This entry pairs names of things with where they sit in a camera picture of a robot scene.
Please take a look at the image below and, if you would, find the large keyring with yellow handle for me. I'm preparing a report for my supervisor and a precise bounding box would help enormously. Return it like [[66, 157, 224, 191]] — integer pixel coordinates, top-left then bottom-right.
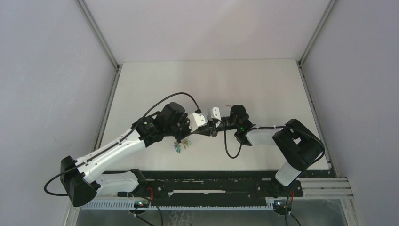
[[174, 137, 192, 154]]

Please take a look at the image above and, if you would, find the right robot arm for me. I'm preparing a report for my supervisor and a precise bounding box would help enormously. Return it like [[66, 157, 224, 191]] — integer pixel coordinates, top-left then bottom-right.
[[208, 105, 326, 196]]

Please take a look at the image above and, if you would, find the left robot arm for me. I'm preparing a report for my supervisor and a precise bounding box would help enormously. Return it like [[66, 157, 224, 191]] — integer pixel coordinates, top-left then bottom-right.
[[60, 102, 208, 207]]

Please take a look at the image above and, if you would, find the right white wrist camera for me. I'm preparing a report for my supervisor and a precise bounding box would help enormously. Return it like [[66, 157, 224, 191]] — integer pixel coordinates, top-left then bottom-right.
[[207, 107, 222, 121]]

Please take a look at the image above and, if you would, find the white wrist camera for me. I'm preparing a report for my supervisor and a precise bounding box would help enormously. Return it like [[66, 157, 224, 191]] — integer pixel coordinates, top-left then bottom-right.
[[187, 113, 208, 133], [207, 107, 222, 121]]

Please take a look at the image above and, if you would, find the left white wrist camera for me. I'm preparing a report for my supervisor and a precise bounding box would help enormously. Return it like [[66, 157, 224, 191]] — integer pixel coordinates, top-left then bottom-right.
[[187, 113, 208, 133]]

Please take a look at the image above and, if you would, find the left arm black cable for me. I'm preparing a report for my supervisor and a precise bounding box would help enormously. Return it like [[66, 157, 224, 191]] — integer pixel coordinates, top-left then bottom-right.
[[43, 92, 202, 197]]

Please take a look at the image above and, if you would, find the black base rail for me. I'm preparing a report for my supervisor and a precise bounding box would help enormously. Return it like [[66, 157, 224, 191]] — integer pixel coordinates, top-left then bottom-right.
[[133, 170, 303, 206]]

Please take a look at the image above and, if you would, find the white slotted cable duct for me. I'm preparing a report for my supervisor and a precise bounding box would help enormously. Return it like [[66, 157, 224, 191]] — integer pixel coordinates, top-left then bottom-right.
[[81, 199, 275, 210]]

